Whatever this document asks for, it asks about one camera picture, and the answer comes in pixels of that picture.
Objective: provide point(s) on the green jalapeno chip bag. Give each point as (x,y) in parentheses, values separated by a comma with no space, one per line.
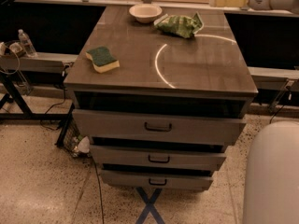
(180,25)

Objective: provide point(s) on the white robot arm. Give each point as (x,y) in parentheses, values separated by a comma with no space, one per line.
(271,194)

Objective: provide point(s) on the white paper bowl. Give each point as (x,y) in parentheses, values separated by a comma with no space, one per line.
(145,13)

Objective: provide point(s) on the grey drawer cabinet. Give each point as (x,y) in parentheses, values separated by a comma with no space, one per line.
(205,76)

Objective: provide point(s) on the green yellow sponge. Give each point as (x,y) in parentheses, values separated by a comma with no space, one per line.
(102,60)

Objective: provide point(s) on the top grey drawer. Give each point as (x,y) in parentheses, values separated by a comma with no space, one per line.
(159,128)

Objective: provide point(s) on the grey drawer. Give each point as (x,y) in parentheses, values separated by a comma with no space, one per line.
(159,128)
(119,178)
(145,157)

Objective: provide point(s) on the middle grey drawer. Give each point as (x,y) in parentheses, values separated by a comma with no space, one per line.
(145,157)

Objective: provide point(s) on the clear plastic water bottle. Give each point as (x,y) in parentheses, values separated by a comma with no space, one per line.
(26,43)

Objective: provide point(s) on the bottom grey drawer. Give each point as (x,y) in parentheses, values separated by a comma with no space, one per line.
(119,178)

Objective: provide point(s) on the wire mesh waste basket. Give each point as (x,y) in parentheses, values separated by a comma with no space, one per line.
(75,143)

